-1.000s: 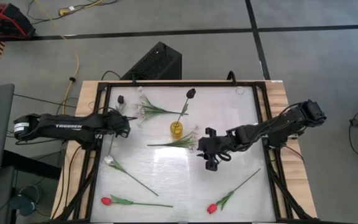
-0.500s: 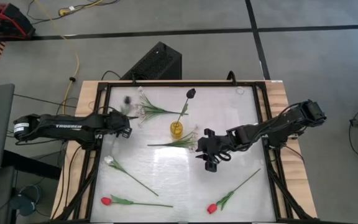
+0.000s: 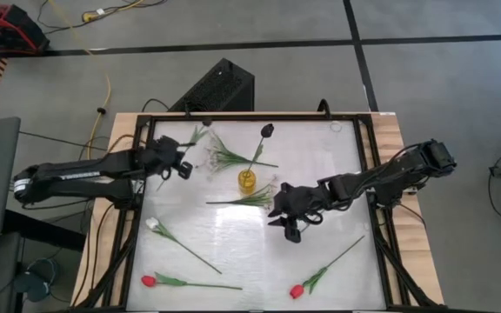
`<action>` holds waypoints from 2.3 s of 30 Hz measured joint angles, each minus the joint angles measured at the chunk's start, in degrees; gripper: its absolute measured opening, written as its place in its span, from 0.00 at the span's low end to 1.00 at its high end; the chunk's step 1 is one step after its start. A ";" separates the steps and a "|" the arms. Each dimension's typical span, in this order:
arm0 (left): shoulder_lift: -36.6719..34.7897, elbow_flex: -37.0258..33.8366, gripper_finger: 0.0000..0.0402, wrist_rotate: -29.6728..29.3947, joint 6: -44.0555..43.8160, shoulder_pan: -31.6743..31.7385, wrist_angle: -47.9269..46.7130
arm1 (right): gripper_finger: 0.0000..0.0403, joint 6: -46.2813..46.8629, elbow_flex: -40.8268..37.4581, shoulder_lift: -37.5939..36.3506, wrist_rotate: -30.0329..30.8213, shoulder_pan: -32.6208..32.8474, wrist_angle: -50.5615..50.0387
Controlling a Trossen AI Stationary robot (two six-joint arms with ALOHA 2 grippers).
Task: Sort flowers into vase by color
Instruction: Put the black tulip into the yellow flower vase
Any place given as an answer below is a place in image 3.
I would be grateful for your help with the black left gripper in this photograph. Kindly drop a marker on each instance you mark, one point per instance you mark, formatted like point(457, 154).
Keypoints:
point(159, 152)

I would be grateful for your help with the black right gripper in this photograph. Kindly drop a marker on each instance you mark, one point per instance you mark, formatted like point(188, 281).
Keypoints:
point(298, 201)

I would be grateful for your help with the white blossom grass sprig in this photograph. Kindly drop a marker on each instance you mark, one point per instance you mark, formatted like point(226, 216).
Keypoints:
point(250, 200)
point(229, 157)

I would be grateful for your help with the red artificial tulip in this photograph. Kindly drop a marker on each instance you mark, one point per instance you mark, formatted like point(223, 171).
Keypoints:
point(296, 291)
point(148, 281)

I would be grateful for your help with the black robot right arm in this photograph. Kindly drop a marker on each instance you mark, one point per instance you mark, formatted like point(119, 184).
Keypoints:
point(385, 174)

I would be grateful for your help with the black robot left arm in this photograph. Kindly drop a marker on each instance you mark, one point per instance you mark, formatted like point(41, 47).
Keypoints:
point(81, 176)

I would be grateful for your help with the yellow glass vase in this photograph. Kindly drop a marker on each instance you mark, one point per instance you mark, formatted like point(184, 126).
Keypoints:
point(247, 182)

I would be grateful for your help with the clear glass vase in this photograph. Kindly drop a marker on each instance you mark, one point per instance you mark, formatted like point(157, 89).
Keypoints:
point(335, 127)

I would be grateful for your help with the black perforated computer tower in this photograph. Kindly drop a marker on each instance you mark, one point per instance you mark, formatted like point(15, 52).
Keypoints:
point(215, 89)

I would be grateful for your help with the white artificial tulip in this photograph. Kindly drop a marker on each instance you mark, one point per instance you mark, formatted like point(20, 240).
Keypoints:
point(151, 223)

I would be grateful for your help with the dark headphones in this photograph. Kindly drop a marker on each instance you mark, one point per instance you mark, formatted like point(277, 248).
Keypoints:
point(37, 282)

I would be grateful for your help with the red black toolbox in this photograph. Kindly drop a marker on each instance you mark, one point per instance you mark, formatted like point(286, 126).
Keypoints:
point(7, 28)

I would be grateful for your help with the black table frame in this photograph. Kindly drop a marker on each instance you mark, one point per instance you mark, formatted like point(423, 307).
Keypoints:
point(255, 117)

